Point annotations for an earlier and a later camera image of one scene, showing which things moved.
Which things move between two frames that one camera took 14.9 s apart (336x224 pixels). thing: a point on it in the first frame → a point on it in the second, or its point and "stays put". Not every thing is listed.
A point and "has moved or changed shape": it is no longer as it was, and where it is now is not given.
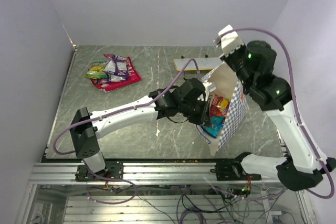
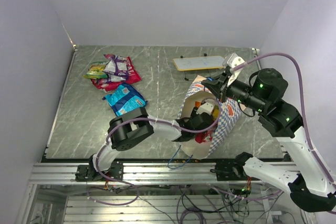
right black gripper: x=228 y=58 → x=215 y=86
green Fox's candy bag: x=95 y=71 stays put
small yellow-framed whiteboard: x=203 y=63 stays put
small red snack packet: x=220 y=106 → x=201 y=137
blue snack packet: x=217 y=123 → x=125 y=99
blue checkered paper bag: x=228 y=86 has moved or changed shape
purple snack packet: x=117 y=65 stays put
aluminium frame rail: x=146 y=173 stays put
